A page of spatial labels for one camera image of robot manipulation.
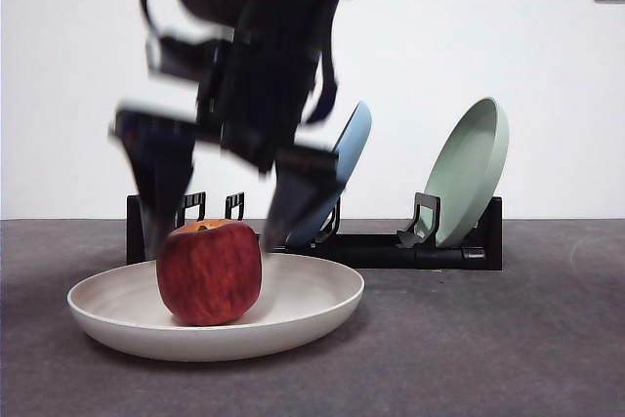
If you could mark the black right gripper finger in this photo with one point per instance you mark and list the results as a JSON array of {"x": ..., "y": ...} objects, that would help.
[
  {"x": 158, "y": 168},
  {"x": 303, "y": 187}
]

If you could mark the cream yellow round plate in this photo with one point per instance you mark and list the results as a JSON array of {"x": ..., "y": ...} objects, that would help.
[{"x": 303, "y": 300}]

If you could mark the red apple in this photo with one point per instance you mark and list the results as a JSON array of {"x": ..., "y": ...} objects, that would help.
[{"x": 210, "y": 275}]

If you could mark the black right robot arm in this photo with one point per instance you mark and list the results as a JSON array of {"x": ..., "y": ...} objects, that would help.
[{"x": 273, "y": 46}]

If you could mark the blue round plate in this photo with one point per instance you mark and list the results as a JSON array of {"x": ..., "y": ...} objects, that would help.
[{"x": 356, "y": 138}]

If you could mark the black plastic plate rack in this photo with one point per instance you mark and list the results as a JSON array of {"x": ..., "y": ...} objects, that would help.
[{"x": 390, "y": 253}]

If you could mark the green round plate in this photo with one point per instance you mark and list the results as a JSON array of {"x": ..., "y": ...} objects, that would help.
[{"x": 464, "y": 168}]

